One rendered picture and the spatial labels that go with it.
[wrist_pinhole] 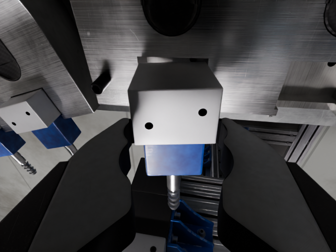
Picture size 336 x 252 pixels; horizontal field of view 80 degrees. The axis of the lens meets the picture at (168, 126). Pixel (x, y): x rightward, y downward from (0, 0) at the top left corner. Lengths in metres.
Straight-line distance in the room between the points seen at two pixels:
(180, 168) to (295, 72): 0.12
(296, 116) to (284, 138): 0.82
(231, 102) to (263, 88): 0.03
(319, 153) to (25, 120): 1.54
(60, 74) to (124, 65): 0.10
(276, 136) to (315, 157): 0.56
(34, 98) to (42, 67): 0.03
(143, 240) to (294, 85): 0.28
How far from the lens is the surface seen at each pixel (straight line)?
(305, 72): 0.20
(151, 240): 0.34
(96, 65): 0.18
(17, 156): 0.40
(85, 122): 1.55
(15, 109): 0.27
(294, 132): 1.11
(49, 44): 0.24
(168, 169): 0.15
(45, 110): 0.27
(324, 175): 1.79
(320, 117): 0.32
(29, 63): 0.26
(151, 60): 0.19
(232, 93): 0.17
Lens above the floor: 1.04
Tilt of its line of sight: 51 degrees down
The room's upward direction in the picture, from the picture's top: 166 degrees counter-clockwise
